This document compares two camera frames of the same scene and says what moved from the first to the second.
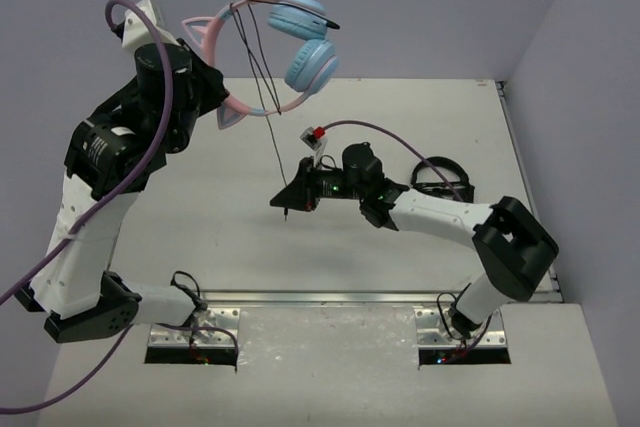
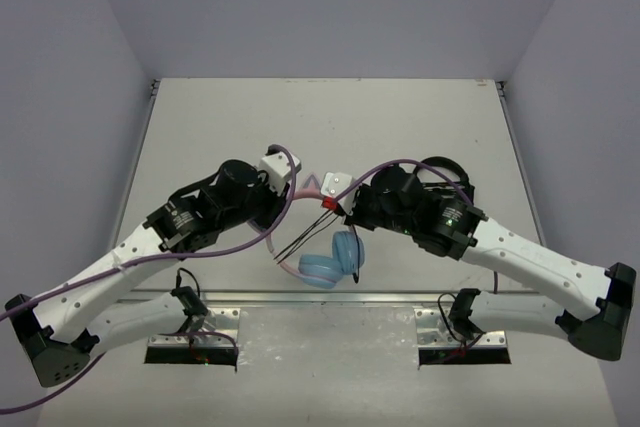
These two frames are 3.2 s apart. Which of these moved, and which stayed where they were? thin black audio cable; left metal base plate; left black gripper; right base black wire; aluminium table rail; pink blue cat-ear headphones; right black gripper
Moved: pink blue cat-ear headphones; right black gripper; left black gripper; thin black audio cable
Stayed: right base black wire; left metal base plate; aluminium table rail
